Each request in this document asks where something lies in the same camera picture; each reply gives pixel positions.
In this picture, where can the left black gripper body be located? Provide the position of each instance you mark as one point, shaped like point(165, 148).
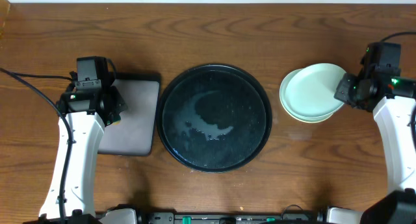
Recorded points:
point(119, 105)

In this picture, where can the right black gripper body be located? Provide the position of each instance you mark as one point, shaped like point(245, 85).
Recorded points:
point(349, 91)

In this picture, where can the light blue plate front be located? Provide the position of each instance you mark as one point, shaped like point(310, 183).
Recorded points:
point(311, 92)

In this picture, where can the light blue plate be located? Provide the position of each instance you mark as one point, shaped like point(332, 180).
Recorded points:
point(311, 92)
point(289, 110)

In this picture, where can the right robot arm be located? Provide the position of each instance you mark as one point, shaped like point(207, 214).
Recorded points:
point(395, 118)

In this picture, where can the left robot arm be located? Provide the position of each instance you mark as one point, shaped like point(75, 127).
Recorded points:
point(71, 194)

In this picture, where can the black rectangular sponge tray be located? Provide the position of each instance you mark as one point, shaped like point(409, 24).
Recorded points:
point(133, 134)

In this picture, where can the round black serving tray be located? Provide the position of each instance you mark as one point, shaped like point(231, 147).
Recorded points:
point(214, 118)

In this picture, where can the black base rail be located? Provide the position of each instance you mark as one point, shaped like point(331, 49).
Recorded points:
point(131, 214)

